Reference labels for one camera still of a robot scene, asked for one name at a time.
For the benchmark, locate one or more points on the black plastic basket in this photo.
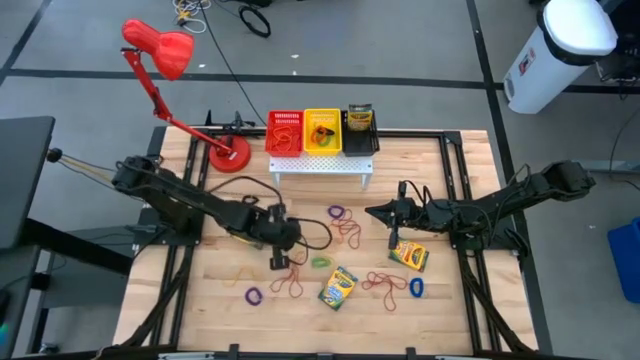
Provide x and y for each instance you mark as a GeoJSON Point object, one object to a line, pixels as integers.
{"type": "Point", "coordinates": [360, 145]}

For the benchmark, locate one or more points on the long red rubber band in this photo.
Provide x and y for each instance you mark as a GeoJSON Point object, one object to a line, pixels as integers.
{"type": "Point", "coordinates": [345, 227]}
{"type": "Point", "coordinates": [280, 131]}
{"type": "Point", "coordinates": [295, 295]}
{"type": "Point", "coordinates": [272, 287]}
{"type": "Point", "coordinates": [367, 286]}

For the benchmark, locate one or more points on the red plastic basket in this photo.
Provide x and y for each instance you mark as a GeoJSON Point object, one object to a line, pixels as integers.
{"type": "Point", "coordinates": [290, 154]}

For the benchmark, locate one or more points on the white perforated riser shelf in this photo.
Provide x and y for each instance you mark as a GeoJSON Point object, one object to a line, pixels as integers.
{"type": "Point", "coordinates": [320, 165]}

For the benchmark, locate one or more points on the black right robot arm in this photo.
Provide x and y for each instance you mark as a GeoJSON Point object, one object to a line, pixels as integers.
{"type": "Point", "coordinates": [500, 210]}

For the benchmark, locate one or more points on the black side table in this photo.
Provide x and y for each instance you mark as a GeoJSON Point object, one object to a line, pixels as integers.
{"type": "Point", "coordinates": [25, 175]}

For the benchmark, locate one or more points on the white trash can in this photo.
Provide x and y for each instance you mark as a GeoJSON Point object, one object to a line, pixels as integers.
{"type": "Point", "coordinates": [555, 65]}

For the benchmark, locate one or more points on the orange rubber band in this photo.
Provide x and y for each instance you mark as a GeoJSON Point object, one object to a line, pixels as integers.
{"type": "Point", "coordinates": [287, 145]}

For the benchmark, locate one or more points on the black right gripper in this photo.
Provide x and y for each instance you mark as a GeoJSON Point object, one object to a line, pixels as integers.
{"type": "Point", "coordinates": [415, 215]}

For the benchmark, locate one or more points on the yellow plastic basket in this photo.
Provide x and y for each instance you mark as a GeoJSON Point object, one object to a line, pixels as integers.
{"type": "Point", "coordinates": [312, 150]}

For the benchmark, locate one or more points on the blue storage bin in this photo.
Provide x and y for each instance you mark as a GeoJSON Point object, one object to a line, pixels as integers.
{"type": "Point", "coordinates": [627, 260]}

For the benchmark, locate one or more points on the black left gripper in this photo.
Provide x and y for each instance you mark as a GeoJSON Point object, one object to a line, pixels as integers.
{"type": "Point", "coordinates": [277, 232]}

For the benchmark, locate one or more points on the yellow rubber band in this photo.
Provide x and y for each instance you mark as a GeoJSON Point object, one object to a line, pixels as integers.
{"type": "Point", "coordinates": [245, 270]}

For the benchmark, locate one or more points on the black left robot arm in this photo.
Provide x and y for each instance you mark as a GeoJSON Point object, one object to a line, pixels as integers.
{"type": "Point", "coordinates": [190, 200]}

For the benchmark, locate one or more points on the red desk lamp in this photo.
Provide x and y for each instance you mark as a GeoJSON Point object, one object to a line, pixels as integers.
{"type": "Point", "coordinates": [230, 155]}

